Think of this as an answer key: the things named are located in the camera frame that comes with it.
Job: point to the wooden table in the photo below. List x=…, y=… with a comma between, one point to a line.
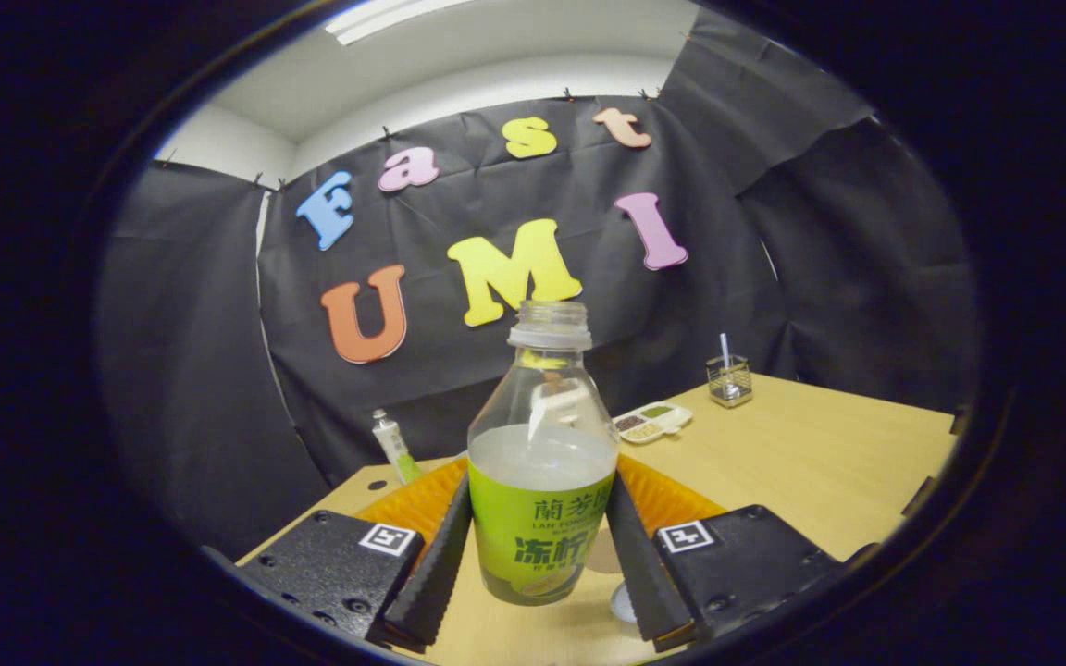
x=801, y=462

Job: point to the clear juice bottle green label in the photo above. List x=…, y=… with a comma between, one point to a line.
x=538, y=536

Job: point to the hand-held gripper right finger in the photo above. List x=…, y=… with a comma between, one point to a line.
x=639, y=578

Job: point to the light grey cup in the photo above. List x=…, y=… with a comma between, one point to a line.
x=623, y=603

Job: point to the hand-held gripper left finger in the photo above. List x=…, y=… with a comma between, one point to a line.
x=436, y=578

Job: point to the ceiling light panel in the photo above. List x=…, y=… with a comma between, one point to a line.
x=385, y=14

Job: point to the small black clamp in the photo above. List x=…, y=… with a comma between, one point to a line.
x=917, y=498
x=959, y=421

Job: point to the white straw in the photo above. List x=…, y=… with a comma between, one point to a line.
x=725, y=350

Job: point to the white divided tray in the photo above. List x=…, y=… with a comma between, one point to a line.
x=651, y=422

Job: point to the black backdrop cloth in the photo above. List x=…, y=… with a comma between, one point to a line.
x=218, y=370

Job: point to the slim white green bottle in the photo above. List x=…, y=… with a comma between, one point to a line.
x=396, y=449

